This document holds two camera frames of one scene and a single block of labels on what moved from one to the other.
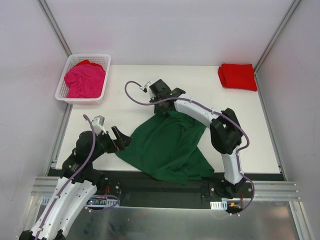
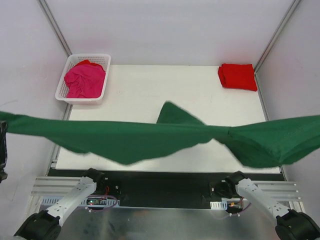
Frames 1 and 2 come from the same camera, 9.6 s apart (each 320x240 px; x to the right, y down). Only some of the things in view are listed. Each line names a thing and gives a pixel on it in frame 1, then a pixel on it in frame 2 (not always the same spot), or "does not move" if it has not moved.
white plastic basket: x=103 y=59 does not move
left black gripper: x=116 y=139 → x=2 y=150
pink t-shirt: x=85 y=80 does not move
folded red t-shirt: x=238 y=76 does not move
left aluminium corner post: x=54 y=26 does not move
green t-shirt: x=170 y=142 → x=266 y=144
